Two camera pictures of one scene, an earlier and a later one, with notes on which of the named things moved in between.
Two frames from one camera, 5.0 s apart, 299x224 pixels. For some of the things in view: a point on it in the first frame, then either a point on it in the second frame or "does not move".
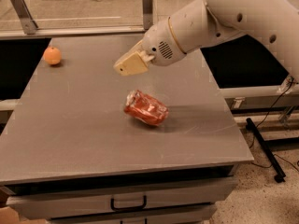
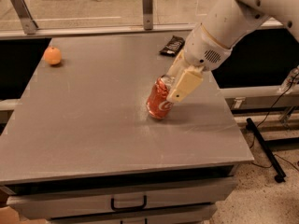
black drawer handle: x=128 y=208 does not move
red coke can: x=146 y=107 → x=158 y=105
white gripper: x=160 y=44 → x=203 y=50
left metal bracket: x=30 y=25 does not move
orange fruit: x=52 y=55 does not move
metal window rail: x=73 y=33 does not move
